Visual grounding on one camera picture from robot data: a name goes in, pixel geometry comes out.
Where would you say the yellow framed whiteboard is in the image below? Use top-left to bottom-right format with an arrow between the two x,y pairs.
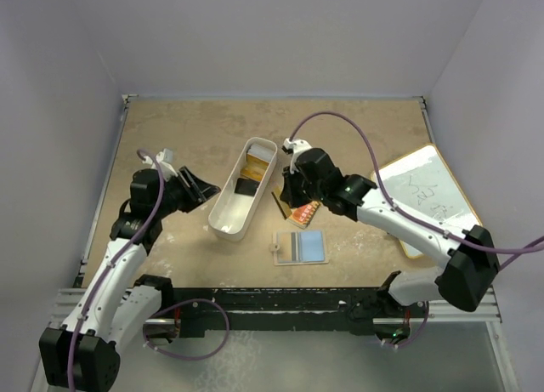
370,143 -> 484,259

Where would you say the white credit card stack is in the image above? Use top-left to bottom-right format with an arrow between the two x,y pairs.
247,144 -> 275,162

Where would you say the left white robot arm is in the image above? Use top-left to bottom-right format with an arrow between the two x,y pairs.
39,164 -> 220,391

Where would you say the black card in tray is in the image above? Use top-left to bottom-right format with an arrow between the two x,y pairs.
235,178 -> 260,196

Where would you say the aluminium table frame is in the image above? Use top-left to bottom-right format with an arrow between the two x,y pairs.
29,94 -> 505,392

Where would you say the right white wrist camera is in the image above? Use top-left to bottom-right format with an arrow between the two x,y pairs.
282,138 -> 312,158

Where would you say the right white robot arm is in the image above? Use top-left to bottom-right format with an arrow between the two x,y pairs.
280,143 -> 499,316

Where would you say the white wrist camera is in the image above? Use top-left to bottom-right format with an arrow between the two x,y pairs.
155,149 -> 177,180
282,138 -> 312,158

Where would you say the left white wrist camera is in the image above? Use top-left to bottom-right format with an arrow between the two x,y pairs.
155,149 -> 177,180

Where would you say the white oblong plastic tray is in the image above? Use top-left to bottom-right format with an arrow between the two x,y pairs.
208,137 -> 278,241

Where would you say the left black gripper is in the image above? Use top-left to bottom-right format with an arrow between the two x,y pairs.
153,167 -> 219,219

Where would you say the orange spiral notebook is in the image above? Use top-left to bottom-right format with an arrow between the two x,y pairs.
287,201 -> 321,229

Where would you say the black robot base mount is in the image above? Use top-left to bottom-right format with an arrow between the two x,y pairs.
134,275 -> 428,338

